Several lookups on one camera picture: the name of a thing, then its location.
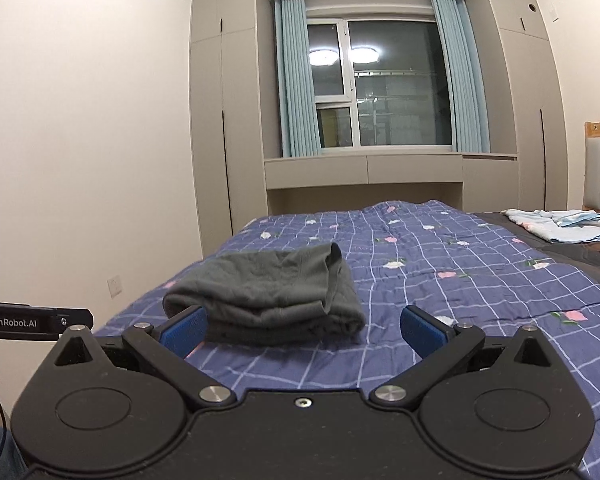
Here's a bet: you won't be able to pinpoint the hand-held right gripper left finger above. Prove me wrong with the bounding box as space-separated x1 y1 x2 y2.
52 304 238 409

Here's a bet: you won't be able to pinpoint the purple floral checked quilt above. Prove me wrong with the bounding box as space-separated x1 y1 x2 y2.
92 199 600 480

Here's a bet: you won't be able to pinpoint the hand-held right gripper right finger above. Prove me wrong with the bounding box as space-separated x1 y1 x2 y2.
368 304 556 409

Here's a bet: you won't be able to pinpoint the grey pants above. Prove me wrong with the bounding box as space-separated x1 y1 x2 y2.
162 241 367 346

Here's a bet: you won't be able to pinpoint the light blue folded blanket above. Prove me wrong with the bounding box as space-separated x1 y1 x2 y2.
502 207 600 244

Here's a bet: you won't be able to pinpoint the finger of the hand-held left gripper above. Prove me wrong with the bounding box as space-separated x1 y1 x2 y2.
53 308 94 342

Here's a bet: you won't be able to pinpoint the beige built-in wardrobe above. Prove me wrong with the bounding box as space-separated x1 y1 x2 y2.
189 0 569 257

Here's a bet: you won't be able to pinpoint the white framed window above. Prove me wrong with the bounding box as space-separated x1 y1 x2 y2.
305 14 454 152

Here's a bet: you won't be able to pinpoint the light blue curtain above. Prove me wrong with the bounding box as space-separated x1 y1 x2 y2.
272 0 324 159
427 0 491 154

